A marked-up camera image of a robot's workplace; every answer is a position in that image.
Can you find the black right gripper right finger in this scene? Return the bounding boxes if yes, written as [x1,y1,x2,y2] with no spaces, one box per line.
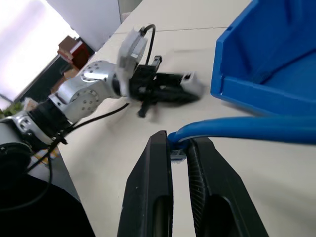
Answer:
[185,136,270,237]

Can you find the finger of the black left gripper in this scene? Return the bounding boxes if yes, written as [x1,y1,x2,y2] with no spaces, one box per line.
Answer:
[156,72,188,87]
[150,85,201,106]

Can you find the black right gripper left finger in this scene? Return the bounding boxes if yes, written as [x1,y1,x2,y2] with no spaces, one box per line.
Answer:
[117,130,174,237]

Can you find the white coupler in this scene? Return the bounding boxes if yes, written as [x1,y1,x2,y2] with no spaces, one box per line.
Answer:
[181,71,205,96]

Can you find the blue network cable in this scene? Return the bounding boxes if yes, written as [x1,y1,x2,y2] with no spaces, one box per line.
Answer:
[167,116,316,165]

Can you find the blue plastic bin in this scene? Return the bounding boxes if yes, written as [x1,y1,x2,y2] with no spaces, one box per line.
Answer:
[210,0,316,118]

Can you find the brown cardboard boxes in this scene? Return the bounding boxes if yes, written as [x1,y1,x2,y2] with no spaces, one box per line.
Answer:
[57,35,96,73]

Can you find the white partition panel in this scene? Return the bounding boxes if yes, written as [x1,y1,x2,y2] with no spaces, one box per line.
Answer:
[46,0,142,53]

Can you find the black robot torso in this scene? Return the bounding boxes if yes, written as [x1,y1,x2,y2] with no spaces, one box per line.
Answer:
[0,142,96,237]

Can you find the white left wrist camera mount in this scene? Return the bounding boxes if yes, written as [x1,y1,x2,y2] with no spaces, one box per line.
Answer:
[117,27,149,98]

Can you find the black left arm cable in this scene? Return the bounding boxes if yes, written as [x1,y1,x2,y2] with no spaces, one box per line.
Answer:
[0,24,157,212]

